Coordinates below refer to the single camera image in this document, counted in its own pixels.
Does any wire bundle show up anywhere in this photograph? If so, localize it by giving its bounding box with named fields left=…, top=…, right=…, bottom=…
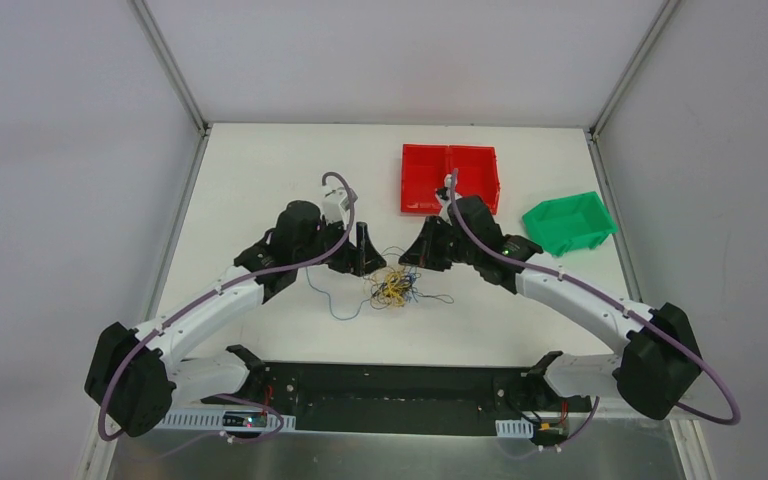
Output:
left=364, top=246, right=456, bottom=311

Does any blue wire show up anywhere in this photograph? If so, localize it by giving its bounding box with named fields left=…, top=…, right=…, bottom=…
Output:
left=304, top=268, right=375, bottom=323

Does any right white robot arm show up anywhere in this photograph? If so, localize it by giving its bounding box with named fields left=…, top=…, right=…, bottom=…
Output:
left=399, top=196, right=702, bottom=420

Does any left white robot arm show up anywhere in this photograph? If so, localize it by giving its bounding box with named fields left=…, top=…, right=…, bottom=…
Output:
left=84, top=200, right=387, bottom=437

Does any right red bin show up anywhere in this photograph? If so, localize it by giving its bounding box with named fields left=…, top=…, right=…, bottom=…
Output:
left=449, top=145, right=501, bottom=214

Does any red bin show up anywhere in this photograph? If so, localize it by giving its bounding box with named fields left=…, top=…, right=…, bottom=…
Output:
left=449, top=145, right=501, bottom=214
left=400, top=144, right=449, bottom=215

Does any left red bin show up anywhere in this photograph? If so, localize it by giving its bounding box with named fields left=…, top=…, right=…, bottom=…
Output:
left=400, top=144, right=449, bottom=215

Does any green plastic bin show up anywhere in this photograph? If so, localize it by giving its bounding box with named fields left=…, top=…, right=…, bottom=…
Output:
left=522, top=191, right=619, bottom=257

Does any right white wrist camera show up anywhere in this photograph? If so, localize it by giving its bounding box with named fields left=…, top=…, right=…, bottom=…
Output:
left=435, top=174, right=461, bottom=225

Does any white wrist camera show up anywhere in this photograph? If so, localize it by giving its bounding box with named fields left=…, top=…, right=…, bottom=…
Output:
left=321, top=185, right=356, bottom=224
left=435, top=174, right=461, bottom=225

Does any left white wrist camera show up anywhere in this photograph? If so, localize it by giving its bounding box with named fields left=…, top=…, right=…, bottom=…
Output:
left=321, top=185, right=356, bottom=224

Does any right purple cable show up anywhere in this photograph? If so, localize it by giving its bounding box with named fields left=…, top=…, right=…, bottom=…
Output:
left=446, top=167, right=743, bottom=427

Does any purple cable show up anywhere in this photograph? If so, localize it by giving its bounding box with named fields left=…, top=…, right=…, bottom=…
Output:
left=97, top=172, right=359, bottom=443
left=446, top=167, right=743, bottom=427

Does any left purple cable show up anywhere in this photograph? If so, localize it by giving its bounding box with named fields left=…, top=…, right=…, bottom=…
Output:
left=97, top=172, right=359, bottom=443

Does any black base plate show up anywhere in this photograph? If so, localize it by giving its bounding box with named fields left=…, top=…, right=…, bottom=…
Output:
left=233, top=362, right=592, bottom=437

